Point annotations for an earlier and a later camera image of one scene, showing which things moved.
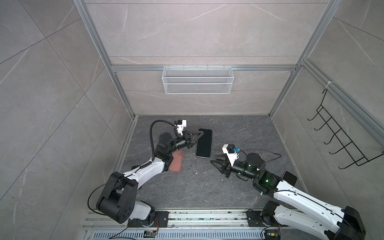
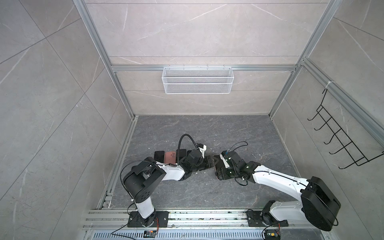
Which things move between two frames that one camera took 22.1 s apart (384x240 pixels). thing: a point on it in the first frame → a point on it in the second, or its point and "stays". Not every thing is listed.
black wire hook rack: [358, 157] stays
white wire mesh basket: [197, 80] stays
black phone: [204, 144] → [182, 154]
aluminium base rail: [198, 225] stays
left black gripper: [187, 134] → [210, 162]
